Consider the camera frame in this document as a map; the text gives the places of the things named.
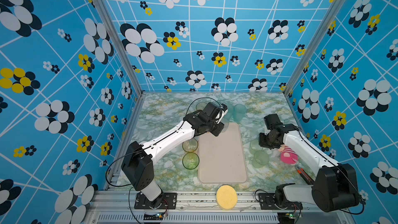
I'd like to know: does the tall teal glass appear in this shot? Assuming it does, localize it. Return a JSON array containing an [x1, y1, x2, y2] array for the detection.
[[222, 103, 234, 121]]

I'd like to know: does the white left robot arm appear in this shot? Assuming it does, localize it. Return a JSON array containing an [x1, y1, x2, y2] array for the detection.
[[121, 109, 225, 202]]

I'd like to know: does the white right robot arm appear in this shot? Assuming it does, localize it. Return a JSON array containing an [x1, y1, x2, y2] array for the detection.
[[259, 124, 361, 212]]

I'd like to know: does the pale pink rectangular tray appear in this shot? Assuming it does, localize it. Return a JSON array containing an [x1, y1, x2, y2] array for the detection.
[[198, 123, 248, 184]]

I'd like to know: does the tall amber glass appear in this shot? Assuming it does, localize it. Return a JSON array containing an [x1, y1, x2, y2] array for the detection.
[[195, 102, 207, 111]]

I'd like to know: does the pink plush doll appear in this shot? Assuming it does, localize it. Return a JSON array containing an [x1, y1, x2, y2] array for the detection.
[[278, 145, 299, 164]]

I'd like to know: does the yellow glass left column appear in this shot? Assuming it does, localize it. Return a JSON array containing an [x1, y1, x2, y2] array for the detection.
[[182, 139, 199, 152]]

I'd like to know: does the tall green-teal glass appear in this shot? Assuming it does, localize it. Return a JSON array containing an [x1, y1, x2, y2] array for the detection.
[[233, 104, 247, 123]]

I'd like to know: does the green glass left column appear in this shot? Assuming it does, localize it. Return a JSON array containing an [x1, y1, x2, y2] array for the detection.
[[182, 152, 200, 170]]

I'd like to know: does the red black utility knife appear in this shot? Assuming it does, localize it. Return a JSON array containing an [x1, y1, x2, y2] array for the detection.
[[295, 166, 315, 185]]

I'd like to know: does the yellow round sponge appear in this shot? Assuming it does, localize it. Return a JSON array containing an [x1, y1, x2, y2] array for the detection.
[[216, 185, 237, 210]]

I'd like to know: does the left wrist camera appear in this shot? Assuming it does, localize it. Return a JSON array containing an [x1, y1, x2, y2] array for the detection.
[[203, 102, 228, 123]]

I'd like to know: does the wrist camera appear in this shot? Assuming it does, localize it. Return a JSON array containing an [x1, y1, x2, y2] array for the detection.
[[203, 102, 228, 123], [264, 114, 283, 131]]

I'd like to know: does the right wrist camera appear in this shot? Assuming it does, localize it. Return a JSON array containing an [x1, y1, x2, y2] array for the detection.
[[264, 114, 283, 131]]

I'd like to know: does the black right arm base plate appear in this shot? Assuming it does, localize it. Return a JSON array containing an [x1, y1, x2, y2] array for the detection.
[[255, 192, 303, 212]]

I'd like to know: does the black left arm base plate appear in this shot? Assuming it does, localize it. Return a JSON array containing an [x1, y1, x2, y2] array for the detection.
[[134, 192, 177, 210]]

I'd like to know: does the aluminium front rail frame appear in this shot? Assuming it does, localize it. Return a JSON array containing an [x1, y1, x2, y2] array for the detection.
[[84, 191, 354, 224]]

